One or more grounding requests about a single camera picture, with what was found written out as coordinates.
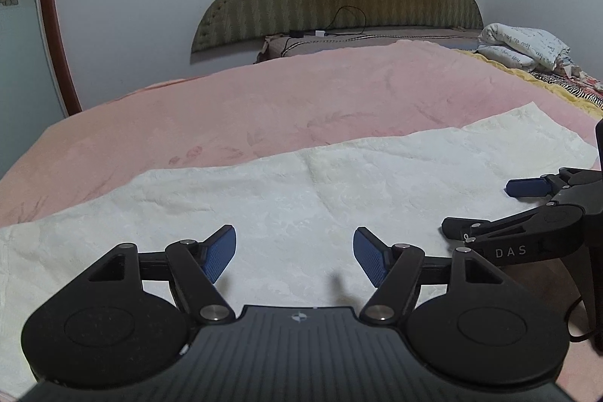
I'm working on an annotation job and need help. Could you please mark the black charging cable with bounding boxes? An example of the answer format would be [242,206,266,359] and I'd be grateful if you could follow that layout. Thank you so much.
[282,5,380,60]

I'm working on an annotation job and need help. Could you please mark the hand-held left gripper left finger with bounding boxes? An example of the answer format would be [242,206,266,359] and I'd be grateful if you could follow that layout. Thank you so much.
[70,224,237,325]

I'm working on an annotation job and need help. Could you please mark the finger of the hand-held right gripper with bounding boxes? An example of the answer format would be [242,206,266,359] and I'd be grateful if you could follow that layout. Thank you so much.
[505,167,603,203]
[441,203,559,243]

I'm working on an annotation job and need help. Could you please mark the zebra striped cloth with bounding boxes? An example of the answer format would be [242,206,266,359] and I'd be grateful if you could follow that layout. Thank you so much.
[530,70,603,107]

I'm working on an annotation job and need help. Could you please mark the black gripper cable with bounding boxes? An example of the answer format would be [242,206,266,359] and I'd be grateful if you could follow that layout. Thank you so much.
[563,289,600,344]

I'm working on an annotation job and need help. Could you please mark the brown wooden door frame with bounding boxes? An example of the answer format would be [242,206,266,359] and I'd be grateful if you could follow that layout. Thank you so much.
[37,0,84,118]

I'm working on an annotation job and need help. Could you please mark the white towel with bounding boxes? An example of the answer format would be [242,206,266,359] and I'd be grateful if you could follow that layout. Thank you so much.
[0,101,599,398]

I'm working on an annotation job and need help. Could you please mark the folded white printed quilt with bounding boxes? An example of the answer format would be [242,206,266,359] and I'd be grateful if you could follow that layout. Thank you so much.
[478,23,574,72]

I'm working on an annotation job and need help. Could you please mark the white wardrobe with flower print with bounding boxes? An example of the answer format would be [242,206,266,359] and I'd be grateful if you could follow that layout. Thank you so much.
[0,0,67,179]

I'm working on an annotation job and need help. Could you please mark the pink blanket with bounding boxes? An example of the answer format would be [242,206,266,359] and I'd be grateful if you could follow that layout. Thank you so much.
[0,39,603,402]

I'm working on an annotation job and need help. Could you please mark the yellow blanket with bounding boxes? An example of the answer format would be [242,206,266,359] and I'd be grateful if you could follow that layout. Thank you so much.
[475,52,603,119]

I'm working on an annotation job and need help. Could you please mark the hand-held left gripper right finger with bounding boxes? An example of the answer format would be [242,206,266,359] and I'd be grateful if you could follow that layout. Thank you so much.
[353,227,519,324]

